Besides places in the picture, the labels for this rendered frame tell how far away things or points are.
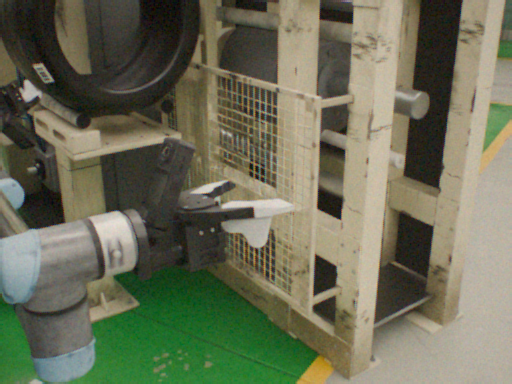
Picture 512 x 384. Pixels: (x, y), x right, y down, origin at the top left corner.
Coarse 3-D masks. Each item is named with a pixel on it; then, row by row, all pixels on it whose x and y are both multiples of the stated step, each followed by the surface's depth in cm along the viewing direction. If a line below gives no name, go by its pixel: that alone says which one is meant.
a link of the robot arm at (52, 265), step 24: (0, 240) 65; (24, 240) 65; (48, 240) 65; (72, 240) 66; (96, 240) 67; (0, 264) 63; (24, 264) 63; (48, 264) 65; (72, 264) 66; (96, 264) 67; (0, 288) 66; (24, 288) 64; (48, 288) 65; (72, 288) 67
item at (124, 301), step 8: (120, 296) 249; (128, 296) 249; (112, 304) 244; (120, 304) 244; (128, 304) 244; (136, 304) 244; (96, 312) 238; (104, 312) 238; (112, 312) 238; (120, 312) 240; (96, 320) 234
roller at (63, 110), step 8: (48, 96) 194; (48, 104) 191; (56, 104) 186; (64, 104) 183; (56, 112) 186; (64, 112) 180; (72, 112) 176; (80, 112) 175; (72, 120) 175; (80, 120) 173; (88, 120) 174
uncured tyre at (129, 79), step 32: (0, 0) 164; (32, 0) 153; (160, 0) 200; (192, 0) 180; (0, 32) 170; (32, 32) 156; (160, 32) 204; (192, 32) 183; (32, 64) 161; (64, 64) 162; (128, 64) 203; (160, 64) 201; (64, 96) 168; (96, 96) 171; (128, 96) 177; (160, 96) 186
